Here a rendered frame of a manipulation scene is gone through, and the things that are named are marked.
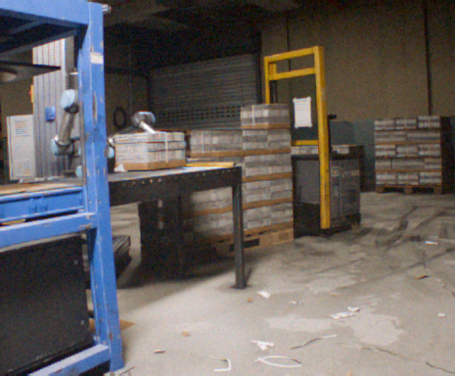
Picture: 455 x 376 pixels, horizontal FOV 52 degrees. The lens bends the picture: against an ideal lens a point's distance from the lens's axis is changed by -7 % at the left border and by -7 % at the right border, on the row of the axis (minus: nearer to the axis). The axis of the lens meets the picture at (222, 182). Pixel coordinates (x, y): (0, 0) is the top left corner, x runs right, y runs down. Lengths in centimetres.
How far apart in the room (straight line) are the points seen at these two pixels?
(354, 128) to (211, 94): 364
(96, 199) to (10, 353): 68
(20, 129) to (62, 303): 196
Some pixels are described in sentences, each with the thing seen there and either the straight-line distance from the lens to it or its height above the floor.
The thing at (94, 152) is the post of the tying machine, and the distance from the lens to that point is 199.
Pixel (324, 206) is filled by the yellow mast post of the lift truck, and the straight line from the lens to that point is 482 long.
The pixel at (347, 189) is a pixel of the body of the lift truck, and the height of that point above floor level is 43.
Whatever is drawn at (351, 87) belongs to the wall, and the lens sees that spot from 1054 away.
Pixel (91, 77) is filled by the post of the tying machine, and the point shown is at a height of 124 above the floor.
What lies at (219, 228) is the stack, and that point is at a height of 25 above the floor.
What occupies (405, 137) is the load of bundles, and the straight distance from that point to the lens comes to 852.
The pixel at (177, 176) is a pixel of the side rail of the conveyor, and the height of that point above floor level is 78.
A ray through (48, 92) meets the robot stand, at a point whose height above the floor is 139.
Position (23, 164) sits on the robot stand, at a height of 87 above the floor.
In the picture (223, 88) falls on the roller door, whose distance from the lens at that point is 1188.
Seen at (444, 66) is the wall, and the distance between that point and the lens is 1012.
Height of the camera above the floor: 95
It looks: 4 degrees down
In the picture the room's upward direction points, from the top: 2 degrees counter-clockwise
